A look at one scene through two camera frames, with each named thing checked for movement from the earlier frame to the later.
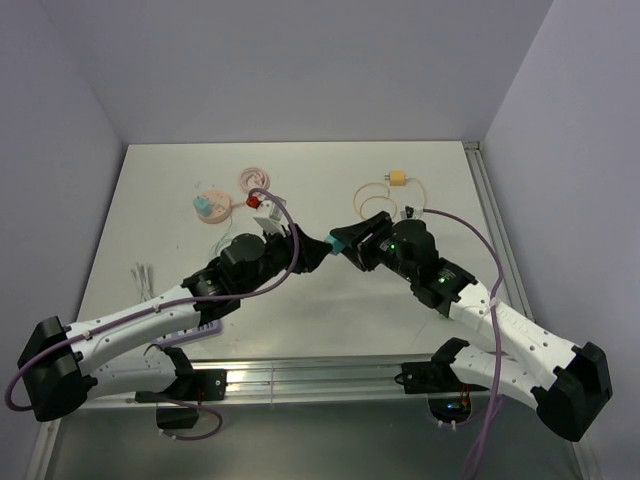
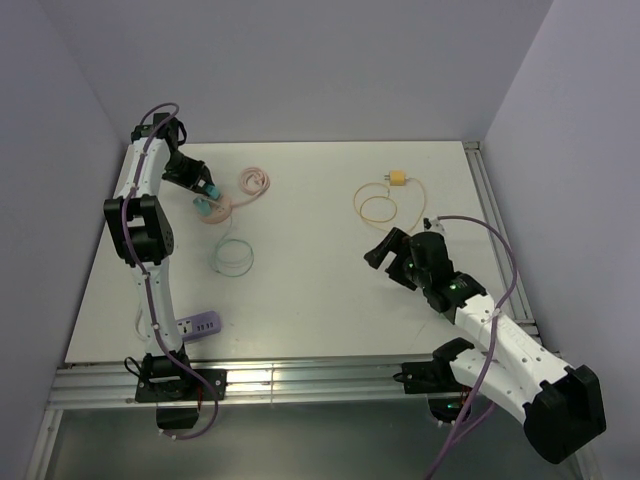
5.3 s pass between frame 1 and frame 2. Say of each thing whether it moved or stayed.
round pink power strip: stayed
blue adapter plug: moved
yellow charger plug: stayed
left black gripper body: moved
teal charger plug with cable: stayed
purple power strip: stayed
